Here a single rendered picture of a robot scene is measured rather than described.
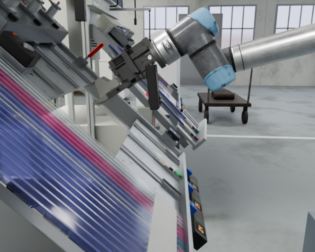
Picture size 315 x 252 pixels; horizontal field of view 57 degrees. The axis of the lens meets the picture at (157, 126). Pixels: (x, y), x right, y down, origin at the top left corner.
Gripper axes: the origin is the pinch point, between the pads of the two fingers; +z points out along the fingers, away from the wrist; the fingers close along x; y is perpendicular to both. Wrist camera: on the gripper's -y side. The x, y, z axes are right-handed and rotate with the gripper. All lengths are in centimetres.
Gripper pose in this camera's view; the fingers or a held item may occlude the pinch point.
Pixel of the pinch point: (100, 102)
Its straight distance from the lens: 79.1
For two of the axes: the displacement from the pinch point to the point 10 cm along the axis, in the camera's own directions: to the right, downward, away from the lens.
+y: -5.4, -8.2, -1.8
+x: -0.6, 2.5, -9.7
